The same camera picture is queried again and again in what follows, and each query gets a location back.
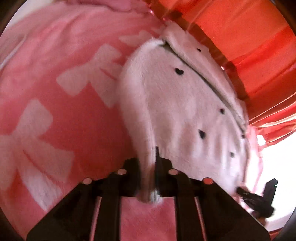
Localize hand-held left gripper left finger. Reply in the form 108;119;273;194
26;158;142;241

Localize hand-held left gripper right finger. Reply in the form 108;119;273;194
154;146;271;241

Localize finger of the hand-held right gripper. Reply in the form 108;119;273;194
236;186;275;219
264;178;278;205

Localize white fleece garment black hearts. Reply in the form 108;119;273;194
117;23;253;205

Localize pink blanket with white bows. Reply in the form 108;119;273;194
0;0;265;241

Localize pink cloth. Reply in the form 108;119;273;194
66;0;152;13

